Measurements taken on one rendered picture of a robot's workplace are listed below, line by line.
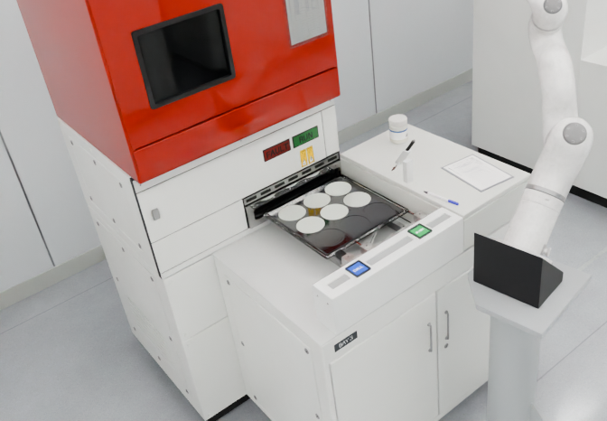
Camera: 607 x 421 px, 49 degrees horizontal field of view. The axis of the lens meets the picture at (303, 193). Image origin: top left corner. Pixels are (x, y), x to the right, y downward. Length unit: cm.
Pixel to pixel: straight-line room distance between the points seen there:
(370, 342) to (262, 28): 104
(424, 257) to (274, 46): 83
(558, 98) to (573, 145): 19
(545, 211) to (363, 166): 74
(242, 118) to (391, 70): 274
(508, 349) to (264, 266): 84
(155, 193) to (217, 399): 99
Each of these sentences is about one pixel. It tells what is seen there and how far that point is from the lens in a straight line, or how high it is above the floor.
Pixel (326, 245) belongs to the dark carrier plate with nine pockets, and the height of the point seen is 90.
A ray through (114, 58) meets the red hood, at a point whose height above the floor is 162.
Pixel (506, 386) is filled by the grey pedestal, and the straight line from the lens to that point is 241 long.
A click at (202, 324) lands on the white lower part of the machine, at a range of 257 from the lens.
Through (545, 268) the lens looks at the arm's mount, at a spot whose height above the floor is 96.
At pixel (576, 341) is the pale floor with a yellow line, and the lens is 322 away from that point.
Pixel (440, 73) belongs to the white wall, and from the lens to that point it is 525.
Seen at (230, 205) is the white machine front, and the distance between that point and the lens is 238.
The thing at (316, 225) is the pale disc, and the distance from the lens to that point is 233.
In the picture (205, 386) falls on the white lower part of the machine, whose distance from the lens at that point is 276.
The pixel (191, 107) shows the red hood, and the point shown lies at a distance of 211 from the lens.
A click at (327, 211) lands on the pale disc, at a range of 239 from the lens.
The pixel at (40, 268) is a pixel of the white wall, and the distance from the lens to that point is 394.
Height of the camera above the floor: 224
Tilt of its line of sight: 32 degrees down
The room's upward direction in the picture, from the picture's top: 8 degrees counter-clockwise
